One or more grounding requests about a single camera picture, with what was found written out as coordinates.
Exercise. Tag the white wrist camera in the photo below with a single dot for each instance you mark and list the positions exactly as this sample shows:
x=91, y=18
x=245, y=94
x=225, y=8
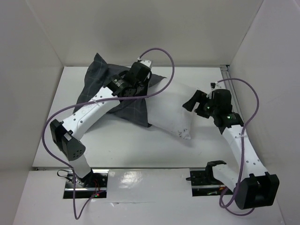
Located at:
x=214, y=86
x=147, y=63

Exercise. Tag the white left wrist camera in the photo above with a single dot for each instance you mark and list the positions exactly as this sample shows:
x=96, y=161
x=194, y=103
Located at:
x=147, y=63

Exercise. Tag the white pillow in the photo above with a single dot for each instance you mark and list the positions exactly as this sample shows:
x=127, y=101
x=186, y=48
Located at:
x=165, y=110

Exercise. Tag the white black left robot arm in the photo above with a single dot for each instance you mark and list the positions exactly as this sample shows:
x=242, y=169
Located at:
x=66, y=134

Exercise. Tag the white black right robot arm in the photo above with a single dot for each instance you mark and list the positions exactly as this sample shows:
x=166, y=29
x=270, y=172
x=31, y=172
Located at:
x=254, y=187

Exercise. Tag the dark grey checked pillowcase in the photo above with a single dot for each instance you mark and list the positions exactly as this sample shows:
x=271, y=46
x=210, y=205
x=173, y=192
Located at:
x=101, y=74

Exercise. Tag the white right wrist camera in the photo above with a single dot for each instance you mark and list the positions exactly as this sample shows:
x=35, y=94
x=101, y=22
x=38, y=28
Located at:
x=214, y=86

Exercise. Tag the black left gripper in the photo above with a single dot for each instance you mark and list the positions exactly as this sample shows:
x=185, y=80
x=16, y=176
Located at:
x=146, y=82

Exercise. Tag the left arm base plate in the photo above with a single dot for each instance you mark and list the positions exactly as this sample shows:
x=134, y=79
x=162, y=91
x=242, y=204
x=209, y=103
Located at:
x=97, y=187

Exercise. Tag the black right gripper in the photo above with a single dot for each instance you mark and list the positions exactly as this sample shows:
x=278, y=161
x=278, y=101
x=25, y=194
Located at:
x=201, y=103

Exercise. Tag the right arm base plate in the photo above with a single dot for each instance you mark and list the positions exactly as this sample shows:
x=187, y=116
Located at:
x=202, y=186

